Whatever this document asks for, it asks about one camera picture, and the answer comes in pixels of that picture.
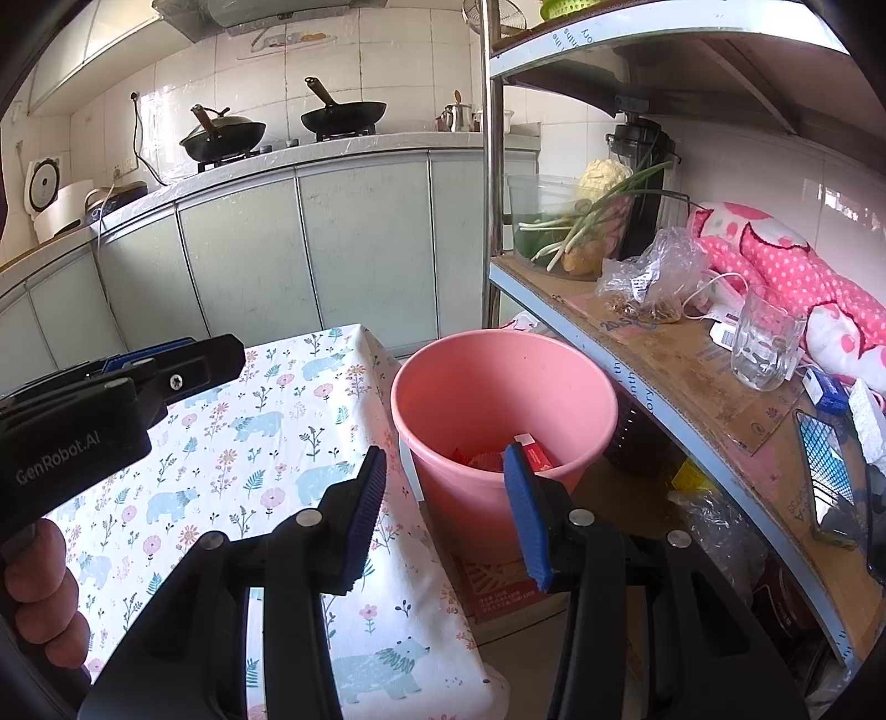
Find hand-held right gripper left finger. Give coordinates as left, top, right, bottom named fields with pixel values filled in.
left=79, top=445, right=389, bottom=720

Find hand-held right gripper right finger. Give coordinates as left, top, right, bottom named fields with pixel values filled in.
left=503, top=443, right=811, bottom=720

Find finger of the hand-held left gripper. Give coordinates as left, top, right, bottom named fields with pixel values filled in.
left=14, top=336, right=199, bottom=390
left=133, top=332, right=248, bottom=425

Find red snack packet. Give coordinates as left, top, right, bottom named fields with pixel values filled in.
left=450, top=433, right=577, bottom=480

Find pink plastic bucket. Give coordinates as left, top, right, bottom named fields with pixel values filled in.
left=389, top=328, right=620, bottom=566

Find person's left hand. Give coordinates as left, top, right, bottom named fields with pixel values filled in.
left=0, top=518, right=92, bottom=670

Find red printed cardboard box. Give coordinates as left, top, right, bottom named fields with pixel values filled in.
left=452, top=546, right=576, bottom=621

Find floral bear printed tablecloth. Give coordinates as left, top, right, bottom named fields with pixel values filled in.
left=42, top=324, right=511, bottom=720

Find dark jar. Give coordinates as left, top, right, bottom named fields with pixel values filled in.
left=605, top=388, right=683, bottom=476

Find dark electric cooker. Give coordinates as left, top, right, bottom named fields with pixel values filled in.
left=83, top=181, right=151, bottom=227

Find white rice cooker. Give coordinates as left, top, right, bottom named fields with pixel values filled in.
left=24, top=158, right=95, bottom=244

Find crumpled clear plastic bags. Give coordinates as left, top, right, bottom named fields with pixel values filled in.
left=663, top=477, right=764, bottom=598

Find grey kitchen cabinet unit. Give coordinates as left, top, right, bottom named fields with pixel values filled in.
left=0, top=131, right=542, bottom=397

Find brown cardboard sheet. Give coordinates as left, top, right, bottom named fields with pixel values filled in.
left=494, top=255, right=886, bottom=660

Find gas stove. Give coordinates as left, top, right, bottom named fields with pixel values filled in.
left=197, top=125, right=379, bottom=173

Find black wok with lid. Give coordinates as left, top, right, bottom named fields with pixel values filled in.
left=178, top=104, right=268, bottom=164

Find clear plastic bag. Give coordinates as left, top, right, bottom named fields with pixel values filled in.
left=594, top=227, right=711, bottom=326

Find black open wok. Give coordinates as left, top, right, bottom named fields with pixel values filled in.
left=300, top=76, right=389, bottom=137

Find clear glass cup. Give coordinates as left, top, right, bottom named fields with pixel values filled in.
left=729, top=286, right=808, bottom=393

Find glass bowl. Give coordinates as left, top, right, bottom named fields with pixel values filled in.
left=508, top=173, right=631, bottom=279

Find green scallions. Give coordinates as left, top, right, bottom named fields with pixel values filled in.
left=518, top=161, right=694, bottom=271

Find black smartphone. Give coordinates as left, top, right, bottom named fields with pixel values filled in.
left=792, top=408, right=874, bottom=549

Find small blue box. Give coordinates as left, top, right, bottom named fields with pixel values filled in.
left=802, top=366, right=853, bottom=417

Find cauliflower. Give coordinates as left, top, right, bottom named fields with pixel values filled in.
left=572, top=158, right=635, bottom=209

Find metal shelf rack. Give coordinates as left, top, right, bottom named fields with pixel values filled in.
left=477, top=0, right=886, bottom=688

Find white sponge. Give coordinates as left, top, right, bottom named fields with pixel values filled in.
left=847, top=378, right=886, bottom=465

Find range hood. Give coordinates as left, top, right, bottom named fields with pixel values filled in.
left=152, top=0, right=369, bottom=43

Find metal kettle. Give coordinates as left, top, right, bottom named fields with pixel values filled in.
left=436, top=90, right=481, bottom=135

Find pink polka dot plush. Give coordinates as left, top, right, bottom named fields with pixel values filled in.
left=688, top=200, right=886, bottom=390

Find black blender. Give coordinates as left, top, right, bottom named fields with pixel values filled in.
left=607, top=97, right=683, bottom=261

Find metal strainer ladle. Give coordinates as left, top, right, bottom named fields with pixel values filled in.
left=461, top=0, right=531, bottom=40

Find green plastic colander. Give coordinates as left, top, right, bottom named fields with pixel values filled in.
left=538, top=0, right=604, bottom=21

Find white power cable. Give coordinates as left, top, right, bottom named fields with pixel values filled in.
left=92, top=183, right=116, bottom=237

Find black power cable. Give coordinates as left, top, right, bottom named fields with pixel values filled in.
left=129, top=90, right=171, bottom=188

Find thin white cable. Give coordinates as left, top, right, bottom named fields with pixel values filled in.
left=681, top=271, right=749, bottom=321

